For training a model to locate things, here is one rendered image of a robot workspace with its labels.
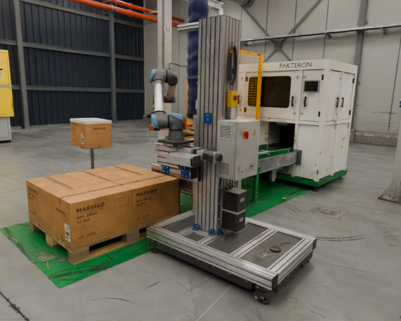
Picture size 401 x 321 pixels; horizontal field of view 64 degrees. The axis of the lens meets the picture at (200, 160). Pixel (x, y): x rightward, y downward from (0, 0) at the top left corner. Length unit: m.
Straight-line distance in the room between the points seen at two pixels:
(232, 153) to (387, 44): 9.47
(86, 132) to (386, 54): 9.22
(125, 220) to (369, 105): 9.59
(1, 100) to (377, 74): 10.90
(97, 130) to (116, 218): 2.15
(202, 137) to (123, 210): 1.01
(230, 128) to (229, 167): 0.31
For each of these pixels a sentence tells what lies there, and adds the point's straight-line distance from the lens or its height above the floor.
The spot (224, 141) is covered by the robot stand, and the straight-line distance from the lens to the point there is 2.57.
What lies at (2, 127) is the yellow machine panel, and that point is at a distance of 10.34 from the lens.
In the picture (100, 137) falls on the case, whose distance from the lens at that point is 4.99.
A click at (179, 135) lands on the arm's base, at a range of 2.73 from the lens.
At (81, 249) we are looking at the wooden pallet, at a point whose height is 0.11.
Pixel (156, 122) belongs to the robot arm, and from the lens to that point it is 2.71.
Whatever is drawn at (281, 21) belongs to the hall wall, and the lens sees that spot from 12.88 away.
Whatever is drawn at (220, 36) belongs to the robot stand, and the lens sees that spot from 2.68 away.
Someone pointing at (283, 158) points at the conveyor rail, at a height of 0.53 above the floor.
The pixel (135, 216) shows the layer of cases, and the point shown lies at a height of 0.27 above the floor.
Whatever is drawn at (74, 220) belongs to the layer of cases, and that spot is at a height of 0.39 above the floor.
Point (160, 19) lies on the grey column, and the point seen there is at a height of 2.43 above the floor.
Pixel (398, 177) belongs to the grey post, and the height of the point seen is 0.34.
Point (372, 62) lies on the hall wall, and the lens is 11.62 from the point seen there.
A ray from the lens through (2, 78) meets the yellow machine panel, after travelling 10.28.
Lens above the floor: 1.43
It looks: 12 degrees down
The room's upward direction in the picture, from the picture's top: 1 degrees clockwise
